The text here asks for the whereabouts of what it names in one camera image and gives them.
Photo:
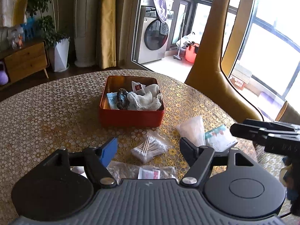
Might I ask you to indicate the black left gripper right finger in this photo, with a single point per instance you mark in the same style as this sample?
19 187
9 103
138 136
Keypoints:
199 160

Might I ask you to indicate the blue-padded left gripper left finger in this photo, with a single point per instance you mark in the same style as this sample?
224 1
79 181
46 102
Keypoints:
97 160

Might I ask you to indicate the clear plastic mesh bag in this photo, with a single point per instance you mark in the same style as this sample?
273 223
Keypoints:
193 130

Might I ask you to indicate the white teal paper packet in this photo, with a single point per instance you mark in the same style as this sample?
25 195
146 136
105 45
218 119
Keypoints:
220 139

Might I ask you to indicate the cotton swab bag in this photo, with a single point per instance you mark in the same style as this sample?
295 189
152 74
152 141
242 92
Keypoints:
152 145

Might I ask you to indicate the pink white sachet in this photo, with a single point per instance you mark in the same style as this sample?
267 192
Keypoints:
148 174

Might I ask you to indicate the dark brown scrunchie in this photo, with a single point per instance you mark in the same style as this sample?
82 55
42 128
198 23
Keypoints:
122 100

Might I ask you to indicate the cardboard box outside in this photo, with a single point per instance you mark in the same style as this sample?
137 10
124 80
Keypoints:
240 76

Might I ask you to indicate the white red sachet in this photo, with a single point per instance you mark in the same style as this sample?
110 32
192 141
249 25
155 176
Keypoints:
138 88

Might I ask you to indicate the red bucket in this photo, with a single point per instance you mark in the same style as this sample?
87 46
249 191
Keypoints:
191 52

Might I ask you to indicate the white geometric planter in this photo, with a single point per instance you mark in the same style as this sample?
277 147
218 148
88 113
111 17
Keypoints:
61 55

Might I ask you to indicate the mustard yellow curtain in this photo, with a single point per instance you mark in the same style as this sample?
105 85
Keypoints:
106 35

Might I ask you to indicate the wooden drawer cabinet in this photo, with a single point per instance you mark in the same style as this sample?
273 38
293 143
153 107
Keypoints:
23 62

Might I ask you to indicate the purple kettlebell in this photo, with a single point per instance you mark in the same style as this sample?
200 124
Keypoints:
3 75

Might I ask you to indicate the silver washing machine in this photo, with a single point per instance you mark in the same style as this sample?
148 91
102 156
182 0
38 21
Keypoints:
152 35

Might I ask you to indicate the mustard leather chair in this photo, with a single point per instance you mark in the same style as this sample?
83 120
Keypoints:
212 66

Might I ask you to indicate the glass figurine ornaments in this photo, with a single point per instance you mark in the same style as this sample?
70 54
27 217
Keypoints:
15 37

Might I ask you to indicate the lavender towel on washer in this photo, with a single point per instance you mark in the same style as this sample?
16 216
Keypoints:
161 9

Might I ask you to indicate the green potted tree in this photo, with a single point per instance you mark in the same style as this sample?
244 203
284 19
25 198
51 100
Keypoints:
48 22

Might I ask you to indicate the white standing air conditioner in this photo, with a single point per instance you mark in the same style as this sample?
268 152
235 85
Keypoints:
85 32

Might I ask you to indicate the floral sheet on wall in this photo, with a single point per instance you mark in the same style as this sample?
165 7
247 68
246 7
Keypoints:
13 12

